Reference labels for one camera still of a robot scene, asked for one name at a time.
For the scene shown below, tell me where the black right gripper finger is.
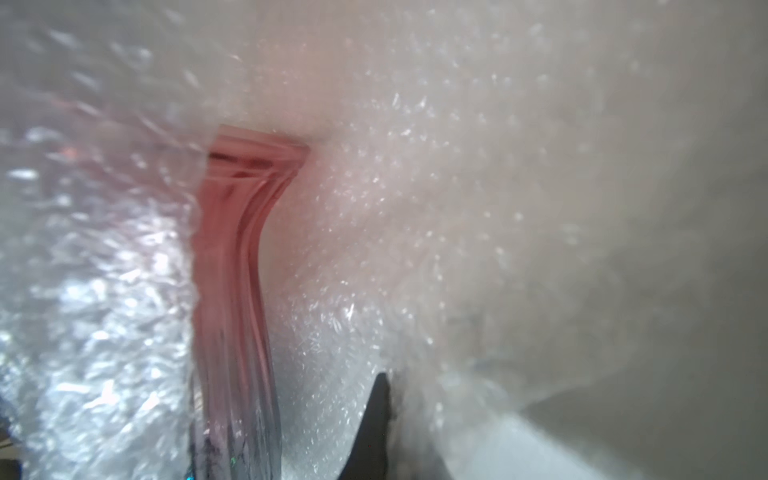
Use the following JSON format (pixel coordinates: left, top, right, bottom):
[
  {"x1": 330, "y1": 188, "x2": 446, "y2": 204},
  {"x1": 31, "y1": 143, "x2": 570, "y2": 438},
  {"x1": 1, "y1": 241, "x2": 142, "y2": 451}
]
[{"x1": 338, "y1": 372, "x2": 391, "y2": 480}]

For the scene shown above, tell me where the bubble red vase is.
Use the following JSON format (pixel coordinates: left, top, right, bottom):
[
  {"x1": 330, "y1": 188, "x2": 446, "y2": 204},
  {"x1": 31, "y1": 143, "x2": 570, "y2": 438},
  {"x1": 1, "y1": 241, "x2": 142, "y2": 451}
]
[{"x1": 187, "y1": 125, "x2": 309, "y2": 479}]

